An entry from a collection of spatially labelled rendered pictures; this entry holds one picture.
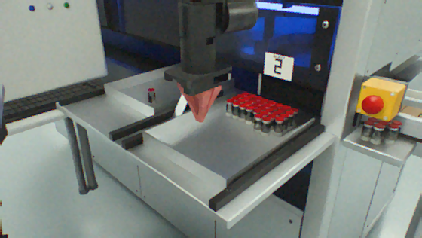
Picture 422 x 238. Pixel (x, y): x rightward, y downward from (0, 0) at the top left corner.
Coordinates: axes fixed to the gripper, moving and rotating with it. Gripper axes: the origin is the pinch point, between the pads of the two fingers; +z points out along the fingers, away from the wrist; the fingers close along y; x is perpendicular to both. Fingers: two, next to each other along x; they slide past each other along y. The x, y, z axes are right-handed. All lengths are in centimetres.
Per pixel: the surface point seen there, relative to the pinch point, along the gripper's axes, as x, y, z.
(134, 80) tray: 53, 20, 13
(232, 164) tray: -1.2, 8.4, 14.2
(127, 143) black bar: 20.1, -3.8, 12.7
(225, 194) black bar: -7.9, -1.4, 12.3
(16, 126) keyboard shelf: 67, -15, 22
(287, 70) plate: 4.1, 35.5, 1.1
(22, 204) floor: 138, -10, 103
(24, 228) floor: 118, -15, 103
